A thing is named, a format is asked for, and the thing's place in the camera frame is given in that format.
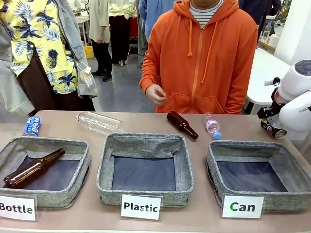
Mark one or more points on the white Bottle label sign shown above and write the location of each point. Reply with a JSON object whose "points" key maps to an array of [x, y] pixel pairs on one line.
{"points": [[17, 208]]}

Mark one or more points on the person in orange hoodie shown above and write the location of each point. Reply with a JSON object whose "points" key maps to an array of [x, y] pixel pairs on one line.
{"points": [[201, 60]]}

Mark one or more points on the person left forearm orange sleeve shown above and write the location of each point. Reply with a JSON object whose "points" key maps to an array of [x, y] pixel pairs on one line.
{"points": [[239, 97]]}

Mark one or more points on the black crushed soda can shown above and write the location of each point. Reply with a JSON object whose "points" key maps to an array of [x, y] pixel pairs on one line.
{"points": [[277, 131]]}

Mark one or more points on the clear water bottle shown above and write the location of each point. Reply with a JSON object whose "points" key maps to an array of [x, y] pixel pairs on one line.
{"points": [[266, 30]]}

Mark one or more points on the large clear plastic bottle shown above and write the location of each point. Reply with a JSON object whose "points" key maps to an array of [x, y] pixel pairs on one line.
{"points": [[99, 122]]}

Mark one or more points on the grey fabric basket bottle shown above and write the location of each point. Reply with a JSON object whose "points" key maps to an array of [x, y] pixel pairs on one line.
{"points": [[51, 197]]}

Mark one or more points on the hanging name badge card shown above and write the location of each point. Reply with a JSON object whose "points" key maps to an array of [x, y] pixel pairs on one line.
{"points": [[88, 78]]}

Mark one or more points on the brown glass beer bottle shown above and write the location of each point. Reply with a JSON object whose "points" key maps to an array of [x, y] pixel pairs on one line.
{"points": [[31, 170], [181, 124]]}

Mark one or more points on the white Can label sign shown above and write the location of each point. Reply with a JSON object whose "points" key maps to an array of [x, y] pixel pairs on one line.
{"points": [[243, 206]]}

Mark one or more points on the person in yellow floral shirt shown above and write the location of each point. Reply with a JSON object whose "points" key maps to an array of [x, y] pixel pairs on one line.
{"points": [[36, 48]]}

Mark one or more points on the white Plastic label sign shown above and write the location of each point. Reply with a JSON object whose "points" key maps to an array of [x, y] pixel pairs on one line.
{"points": [[141, 207]]}

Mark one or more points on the person in beige coat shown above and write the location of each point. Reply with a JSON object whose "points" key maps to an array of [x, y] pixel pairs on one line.
{"points": [[99, 26]]}

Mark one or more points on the person right hand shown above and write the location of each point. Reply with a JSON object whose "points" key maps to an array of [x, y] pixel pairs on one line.
{"points": [[155, 94]]}

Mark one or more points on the small pink label plastic bottle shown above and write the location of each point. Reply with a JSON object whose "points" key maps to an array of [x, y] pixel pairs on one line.
{"points": [[212, 125]]}

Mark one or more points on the grey fabric basket plastic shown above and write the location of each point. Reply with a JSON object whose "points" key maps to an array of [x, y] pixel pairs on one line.
{"points": [[145, 142]]}

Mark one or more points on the yellow plastic crate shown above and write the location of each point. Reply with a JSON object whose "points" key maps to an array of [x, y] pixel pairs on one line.
{"points": [[89, 52]]}

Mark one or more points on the person in blue jacket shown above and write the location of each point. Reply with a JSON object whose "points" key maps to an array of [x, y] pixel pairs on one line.
{"points": [[155, 9]]}

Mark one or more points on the person right forearm orange sleeve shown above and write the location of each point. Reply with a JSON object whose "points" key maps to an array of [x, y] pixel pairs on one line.
{"points": [[149, 70]]}

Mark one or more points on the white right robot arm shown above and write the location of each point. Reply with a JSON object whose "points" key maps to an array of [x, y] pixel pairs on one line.
{"points": [[297, 97]]}

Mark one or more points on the person in cream top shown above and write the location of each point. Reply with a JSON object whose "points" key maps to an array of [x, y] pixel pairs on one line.
{"points": [[122, 29]]}

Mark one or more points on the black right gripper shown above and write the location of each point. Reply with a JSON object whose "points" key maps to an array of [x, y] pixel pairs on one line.
{"points": [[269, 111]]}

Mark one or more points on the grey fabric basket can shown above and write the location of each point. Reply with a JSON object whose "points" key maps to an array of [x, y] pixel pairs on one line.
{"points": [[296, 160]]}

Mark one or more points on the white round table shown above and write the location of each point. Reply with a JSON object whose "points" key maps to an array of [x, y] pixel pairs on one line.
{"points": [[264, 72]]}

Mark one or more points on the blue white drink can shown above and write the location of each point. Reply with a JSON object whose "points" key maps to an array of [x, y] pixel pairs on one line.
{"points": [[31, 126]]}

